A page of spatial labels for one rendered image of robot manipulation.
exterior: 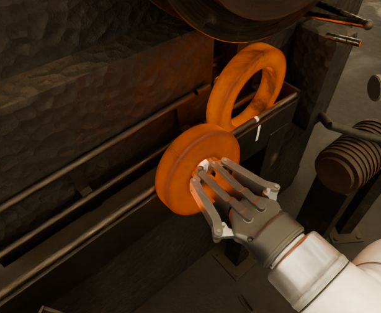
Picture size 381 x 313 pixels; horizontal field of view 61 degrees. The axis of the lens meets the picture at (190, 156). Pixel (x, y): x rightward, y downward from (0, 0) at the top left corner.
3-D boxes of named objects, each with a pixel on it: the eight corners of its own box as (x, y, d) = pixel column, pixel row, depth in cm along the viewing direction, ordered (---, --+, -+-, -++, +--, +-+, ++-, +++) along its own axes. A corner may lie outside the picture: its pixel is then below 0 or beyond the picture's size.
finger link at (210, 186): (251, 228, 47) (244, 234, 46) (199, 179, 52) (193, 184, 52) (256, 215, 44) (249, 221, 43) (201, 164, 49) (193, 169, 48)
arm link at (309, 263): (331, 276, 46) (298, 244, 48) (360, 249, 39) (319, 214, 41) (289, 320, 42) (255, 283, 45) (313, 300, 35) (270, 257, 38)
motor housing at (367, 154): (276, 243, 121) (318, 143, 81) (312, 211, 130) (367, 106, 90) (304, 270, 114) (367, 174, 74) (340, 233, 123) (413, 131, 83)
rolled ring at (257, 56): (300, 40, 58) (285, 33, 59) (233, 60, 47) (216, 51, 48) (268, 125, 69) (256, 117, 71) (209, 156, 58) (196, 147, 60)
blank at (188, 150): (138, 164, 46) (151, 177, 44) (218, 102, 50) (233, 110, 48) (171, 220, 57) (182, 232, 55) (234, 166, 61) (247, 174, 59)
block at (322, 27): (272, 112, 85) (293, 22, 67) (291, 99, 88) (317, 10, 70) (305, 133, 79) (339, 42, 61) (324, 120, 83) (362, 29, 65)
